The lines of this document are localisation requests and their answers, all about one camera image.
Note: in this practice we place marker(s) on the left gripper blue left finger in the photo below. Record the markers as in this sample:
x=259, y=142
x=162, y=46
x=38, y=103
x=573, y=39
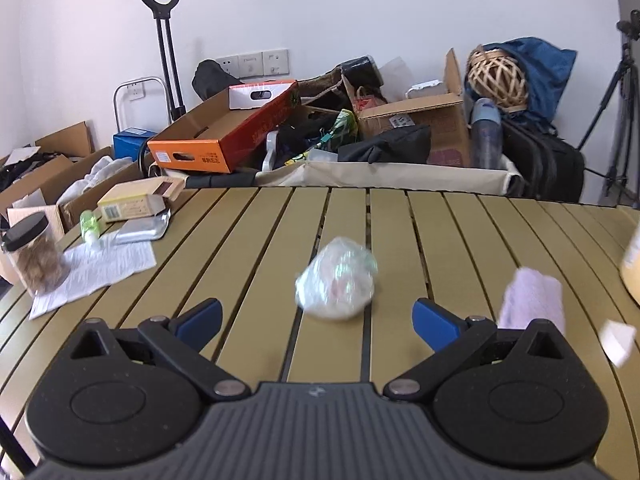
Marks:
x=199, y=325

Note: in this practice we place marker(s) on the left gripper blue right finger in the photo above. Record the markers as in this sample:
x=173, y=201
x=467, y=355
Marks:
x=435, y=325

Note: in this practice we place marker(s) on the lavender plush toy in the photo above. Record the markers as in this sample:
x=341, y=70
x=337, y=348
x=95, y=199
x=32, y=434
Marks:
x=532, y=295

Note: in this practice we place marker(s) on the crumpled clear plastic bag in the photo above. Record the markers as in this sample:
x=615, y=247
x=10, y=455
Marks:
x=339, y=282

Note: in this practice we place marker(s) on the white paper sheet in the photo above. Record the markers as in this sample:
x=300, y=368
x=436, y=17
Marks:
x=92, y=267

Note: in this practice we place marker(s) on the folding slatted camping table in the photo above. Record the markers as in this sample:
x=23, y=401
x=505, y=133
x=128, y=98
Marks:
x=320, y=333

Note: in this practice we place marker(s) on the small yellow paper box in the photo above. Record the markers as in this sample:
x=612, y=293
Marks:
x=139, y=199

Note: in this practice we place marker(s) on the small green bottle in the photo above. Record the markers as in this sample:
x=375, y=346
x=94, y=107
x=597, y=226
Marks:
x=90, y=229

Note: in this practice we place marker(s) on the white triangular sponge wedge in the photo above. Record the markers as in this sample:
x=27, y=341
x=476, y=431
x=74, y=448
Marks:
x=617, y=341

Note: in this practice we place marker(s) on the clear jar with snacks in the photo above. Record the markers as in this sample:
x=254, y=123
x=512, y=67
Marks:
x=31, y=247

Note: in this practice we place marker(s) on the orange cardboard box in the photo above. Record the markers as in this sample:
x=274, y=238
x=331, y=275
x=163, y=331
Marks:
x=220, y=133

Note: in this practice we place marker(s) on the grey water bottle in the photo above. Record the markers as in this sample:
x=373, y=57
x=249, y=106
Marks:
x=486, y=134

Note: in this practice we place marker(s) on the yellow thermos jug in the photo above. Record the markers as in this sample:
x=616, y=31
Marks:
x=630, y=266

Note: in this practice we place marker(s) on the flat cardboard boxes pile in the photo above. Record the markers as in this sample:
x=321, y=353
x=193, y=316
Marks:
x=66, y=172

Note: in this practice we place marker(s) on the open brown cardboard box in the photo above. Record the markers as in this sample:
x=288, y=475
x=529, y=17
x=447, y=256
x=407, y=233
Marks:
x=442, y=113

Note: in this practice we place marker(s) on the woven rattan ball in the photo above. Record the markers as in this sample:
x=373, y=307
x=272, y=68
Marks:
x=493, y=74

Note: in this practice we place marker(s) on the blue fabric bag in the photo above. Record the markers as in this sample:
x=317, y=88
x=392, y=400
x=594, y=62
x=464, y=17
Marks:
x=547, y=69

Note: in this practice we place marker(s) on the chrome trolley frame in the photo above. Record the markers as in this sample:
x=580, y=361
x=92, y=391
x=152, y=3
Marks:
x=142, y=103

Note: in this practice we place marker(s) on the wall socket panel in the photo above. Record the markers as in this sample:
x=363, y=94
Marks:
x=268, y=63

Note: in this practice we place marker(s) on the black trolley handle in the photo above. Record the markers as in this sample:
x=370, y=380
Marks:
x=161, y=12

